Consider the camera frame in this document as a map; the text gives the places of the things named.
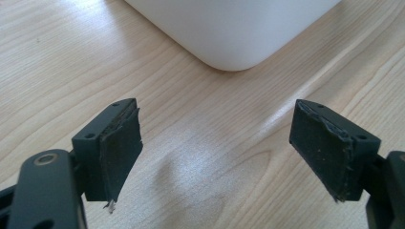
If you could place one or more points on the white plastic container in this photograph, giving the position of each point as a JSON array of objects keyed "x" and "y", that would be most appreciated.
[{"x": 232, "y": 31}]

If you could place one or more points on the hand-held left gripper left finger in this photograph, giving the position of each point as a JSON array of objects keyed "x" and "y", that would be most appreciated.
[{"x": 108, "y": 152}]

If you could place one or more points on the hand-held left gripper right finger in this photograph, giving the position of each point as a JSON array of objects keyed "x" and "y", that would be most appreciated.
[{"x": 328, "y": 149}]

